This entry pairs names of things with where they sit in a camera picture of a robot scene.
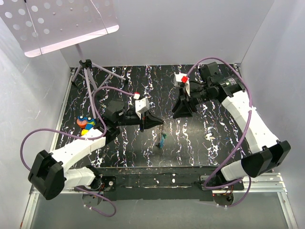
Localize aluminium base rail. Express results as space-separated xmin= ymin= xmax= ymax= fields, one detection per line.
xmin=20 ymin=68 xmax=298 ymax=229

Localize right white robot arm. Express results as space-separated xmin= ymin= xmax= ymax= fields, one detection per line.
xmin=172 ymin=62 xmax=291 ymax=190

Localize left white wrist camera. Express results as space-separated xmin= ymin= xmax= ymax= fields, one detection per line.
xmin=133 ymin=92 xmax=150 ymax=119

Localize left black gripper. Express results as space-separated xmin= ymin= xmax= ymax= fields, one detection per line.
xmin=116 ymin=110 xmax=164 ymax=133

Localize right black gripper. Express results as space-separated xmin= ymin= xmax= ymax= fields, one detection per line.
xmin=171 ymin=84 xmax=214 ymax=120

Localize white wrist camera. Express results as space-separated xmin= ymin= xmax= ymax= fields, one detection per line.
xmin=173 ymin=73 xmax=190 ymax=96
xmin=133 ymin=92 xmax=150 ymax=119

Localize colourful toy blocks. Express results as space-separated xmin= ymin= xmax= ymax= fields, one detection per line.
xmin=76 ymin=115 xmax=96 ymax=136

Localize silver key with green tag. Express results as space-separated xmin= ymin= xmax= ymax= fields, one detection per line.
xmin=205 ymin=133 xmax=215 ymax=141

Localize perforated music stand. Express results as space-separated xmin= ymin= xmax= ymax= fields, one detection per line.
xmin=0 ymin=0 xmax=120 ymax=106

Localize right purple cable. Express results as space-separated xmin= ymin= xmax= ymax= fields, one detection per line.
xmin=187 ymin=56 xmax=253 ymax=208

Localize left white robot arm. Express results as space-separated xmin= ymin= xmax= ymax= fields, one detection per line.
xmin=28 ymin=98 xmax=164 ymax=200

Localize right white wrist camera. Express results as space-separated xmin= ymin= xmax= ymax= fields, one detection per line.
xmin=173 ymin=73 xmax=190 ymax=96

